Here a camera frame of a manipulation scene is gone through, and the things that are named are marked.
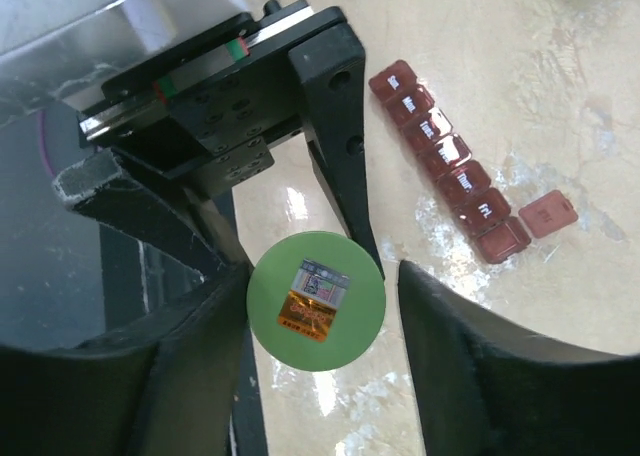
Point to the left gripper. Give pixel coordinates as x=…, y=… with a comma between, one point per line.
x=224, y=98

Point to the red weekly pill organizer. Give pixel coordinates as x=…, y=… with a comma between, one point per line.
x=478, y=208

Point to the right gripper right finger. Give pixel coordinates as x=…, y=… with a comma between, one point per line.
x=487, y=386

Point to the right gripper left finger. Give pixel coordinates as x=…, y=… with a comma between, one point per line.
x=162, y=385

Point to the green pill bottle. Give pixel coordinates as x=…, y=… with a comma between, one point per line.
x=316, y=301

